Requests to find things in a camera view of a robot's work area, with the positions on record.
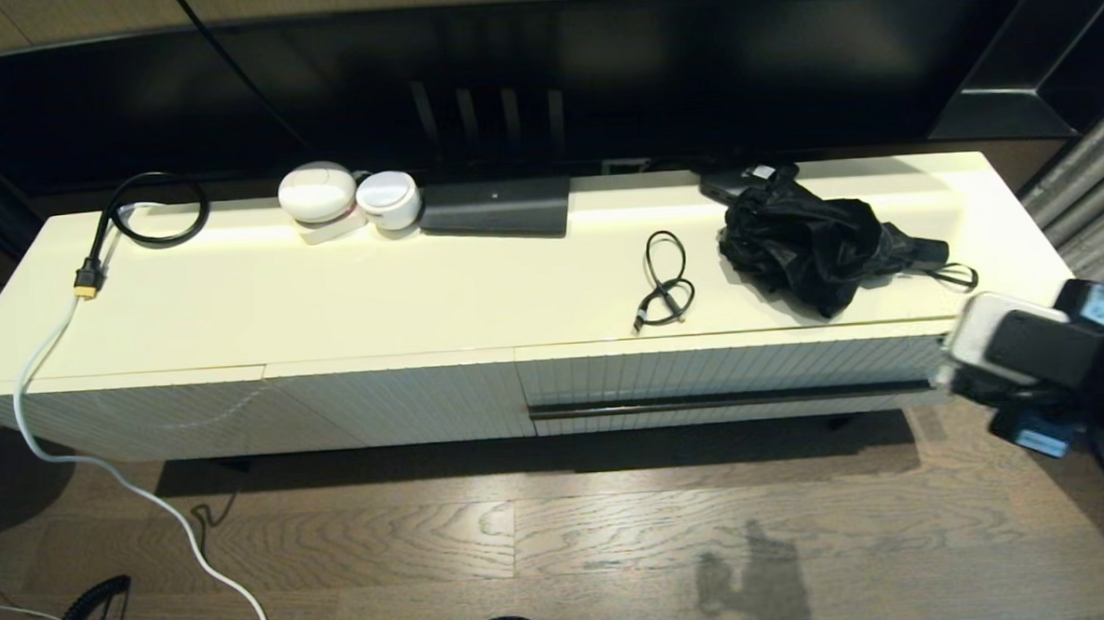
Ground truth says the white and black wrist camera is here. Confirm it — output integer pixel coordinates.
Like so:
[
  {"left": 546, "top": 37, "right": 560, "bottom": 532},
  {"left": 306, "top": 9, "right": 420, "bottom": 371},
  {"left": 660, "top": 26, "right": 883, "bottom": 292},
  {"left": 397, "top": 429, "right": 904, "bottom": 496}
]
[{"left": 934, "top": 288, "right": 1101, "bottom": 395}]

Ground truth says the large white round device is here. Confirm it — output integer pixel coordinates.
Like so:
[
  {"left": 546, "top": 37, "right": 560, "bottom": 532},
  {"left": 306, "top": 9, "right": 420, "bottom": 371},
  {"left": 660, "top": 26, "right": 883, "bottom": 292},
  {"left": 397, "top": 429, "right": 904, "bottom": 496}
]
[{"left": 276, "top": 160, "right": 360, "bottom": 227}]

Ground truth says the white TV cabinet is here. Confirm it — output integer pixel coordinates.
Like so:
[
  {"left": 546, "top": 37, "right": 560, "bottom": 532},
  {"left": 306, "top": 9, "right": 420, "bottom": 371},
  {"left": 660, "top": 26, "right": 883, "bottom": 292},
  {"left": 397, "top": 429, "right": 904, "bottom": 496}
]
[{"left": 0, "top": 146, "right": 1084, "bottom": 470}]

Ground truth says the beige card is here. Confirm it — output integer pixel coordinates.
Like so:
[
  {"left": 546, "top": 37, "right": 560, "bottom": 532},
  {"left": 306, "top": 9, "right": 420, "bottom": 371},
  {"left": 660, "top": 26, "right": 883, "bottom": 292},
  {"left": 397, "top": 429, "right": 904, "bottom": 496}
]
[{"left": 296, "top": 214, "right": 370, "bottom": 248}]

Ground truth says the flat black router box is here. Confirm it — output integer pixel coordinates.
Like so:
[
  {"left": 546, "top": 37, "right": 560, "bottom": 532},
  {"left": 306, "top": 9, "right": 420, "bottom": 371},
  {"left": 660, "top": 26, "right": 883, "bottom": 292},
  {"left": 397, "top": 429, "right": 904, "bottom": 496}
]
[{"left": 417, "top": 177, "right": 574, "bottom": 246}]

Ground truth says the thin black metal rod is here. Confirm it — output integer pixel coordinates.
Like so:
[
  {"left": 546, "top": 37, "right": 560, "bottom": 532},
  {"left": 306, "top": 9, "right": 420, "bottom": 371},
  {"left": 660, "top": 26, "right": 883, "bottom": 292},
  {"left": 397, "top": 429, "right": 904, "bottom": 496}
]
[{"left": 528, "top": 380, "right": 936, "bottom": 422}]

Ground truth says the thin black USB cable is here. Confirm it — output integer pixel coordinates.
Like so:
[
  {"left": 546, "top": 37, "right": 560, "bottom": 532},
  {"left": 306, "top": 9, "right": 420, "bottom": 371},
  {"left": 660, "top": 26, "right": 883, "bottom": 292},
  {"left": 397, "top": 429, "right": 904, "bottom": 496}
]
[{"left": 629, "top": 229, "right": 698, "bottom": 335}]

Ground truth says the grey curtain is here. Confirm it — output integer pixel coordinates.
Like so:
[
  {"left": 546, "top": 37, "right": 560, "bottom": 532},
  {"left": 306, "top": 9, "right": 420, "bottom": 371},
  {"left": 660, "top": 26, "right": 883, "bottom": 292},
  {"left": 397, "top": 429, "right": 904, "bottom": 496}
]
[{"left": 1013, "top": 81, "right": 1104, "bottom": 290}]

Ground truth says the small white round device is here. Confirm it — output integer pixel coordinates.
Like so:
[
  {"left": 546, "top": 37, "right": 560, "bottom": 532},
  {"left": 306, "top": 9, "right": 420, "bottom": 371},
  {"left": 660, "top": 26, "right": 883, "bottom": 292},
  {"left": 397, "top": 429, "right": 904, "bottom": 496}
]
[{"left": 355, "top": 169, "right": 424, "bottom": 233}]

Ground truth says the small black box with label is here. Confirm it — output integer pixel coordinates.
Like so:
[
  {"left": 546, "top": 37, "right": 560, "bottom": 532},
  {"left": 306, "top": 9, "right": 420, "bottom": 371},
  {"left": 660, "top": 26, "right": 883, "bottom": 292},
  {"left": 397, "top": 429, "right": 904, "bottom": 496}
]
[{"left": 699, "top": 162, "right": 779, "bottom": 204}]

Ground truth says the thick white cable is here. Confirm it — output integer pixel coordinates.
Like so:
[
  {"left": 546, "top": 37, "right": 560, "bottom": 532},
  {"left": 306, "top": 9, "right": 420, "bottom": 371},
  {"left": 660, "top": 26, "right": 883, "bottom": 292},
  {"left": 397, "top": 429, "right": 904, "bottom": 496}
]
[{"left": 3, "top": 197, "right": 271, "bottom": 620}]

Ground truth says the black wall shelf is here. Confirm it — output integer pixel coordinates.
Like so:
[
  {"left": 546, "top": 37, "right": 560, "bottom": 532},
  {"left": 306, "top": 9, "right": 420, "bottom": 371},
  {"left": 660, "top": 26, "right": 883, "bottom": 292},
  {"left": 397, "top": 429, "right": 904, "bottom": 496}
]
[{"left": 921, "top": 0, "right": 1104, "bottom": 145}]

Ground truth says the black television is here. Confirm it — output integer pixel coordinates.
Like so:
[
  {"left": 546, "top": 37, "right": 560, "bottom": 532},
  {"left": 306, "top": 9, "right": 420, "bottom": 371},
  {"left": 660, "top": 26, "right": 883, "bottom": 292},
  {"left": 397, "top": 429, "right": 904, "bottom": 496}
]
[{"left": 209, "top": 0, "right": 1036, "bottom": 197}]

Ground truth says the black cable with yellow plug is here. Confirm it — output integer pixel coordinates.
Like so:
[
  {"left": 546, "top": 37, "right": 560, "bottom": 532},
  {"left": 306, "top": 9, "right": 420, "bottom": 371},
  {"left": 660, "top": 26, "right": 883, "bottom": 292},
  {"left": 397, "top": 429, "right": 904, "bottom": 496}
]
[{"left": 69, "top": 171, "right": 216, "bottom": 302}]

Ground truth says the white ribbed drawer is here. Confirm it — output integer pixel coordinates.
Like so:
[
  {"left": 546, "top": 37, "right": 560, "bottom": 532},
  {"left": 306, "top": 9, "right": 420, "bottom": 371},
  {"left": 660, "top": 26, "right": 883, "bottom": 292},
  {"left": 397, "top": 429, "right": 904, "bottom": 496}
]
[{"left": 514, "top": 318, "right": 963, "bottom": 439}]

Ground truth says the black umbrella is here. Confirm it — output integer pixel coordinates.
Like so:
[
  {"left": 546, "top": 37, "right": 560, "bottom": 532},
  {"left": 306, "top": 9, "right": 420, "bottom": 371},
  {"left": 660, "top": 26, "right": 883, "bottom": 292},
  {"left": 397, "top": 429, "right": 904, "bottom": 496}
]
[{"left": 714, "top": 156, "right": 982, "bottom": 325}]

